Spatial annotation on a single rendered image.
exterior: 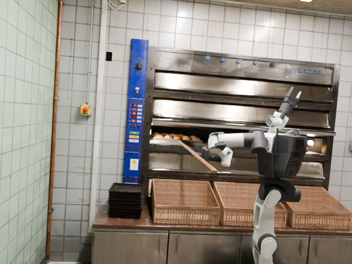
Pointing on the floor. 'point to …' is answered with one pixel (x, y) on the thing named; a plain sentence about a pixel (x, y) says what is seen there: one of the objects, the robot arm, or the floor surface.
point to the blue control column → (138, 81)
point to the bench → (208, 243)
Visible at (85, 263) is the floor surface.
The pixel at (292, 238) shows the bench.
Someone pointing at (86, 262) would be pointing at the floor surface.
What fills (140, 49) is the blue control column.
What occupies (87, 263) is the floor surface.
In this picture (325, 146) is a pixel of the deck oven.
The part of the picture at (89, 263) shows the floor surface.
